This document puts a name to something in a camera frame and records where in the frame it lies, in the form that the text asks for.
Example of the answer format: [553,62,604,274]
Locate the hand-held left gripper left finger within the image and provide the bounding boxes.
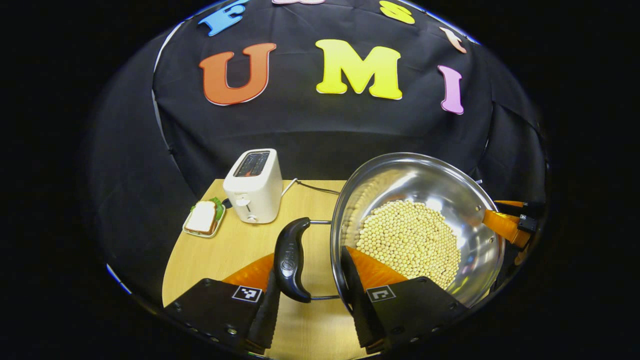
[162,253,282,355]

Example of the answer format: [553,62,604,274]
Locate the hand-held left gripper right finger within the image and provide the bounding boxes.
[340,245,470,353]

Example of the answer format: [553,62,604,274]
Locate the stainless steel pot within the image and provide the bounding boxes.
[274,152,507,309]

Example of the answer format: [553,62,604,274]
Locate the pile of soybeans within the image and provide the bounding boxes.
[356,200,462,291]

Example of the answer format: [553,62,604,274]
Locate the small green-rimmed plate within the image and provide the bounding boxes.
[182,197,227,239]

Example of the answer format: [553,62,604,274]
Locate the sandwich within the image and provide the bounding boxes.
[186,197,225,235]

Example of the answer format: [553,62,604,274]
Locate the white toaster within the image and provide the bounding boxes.
[223,148,284,224]

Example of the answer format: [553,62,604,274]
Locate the black cooktop power cable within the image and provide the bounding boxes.
[298,180,342,196]

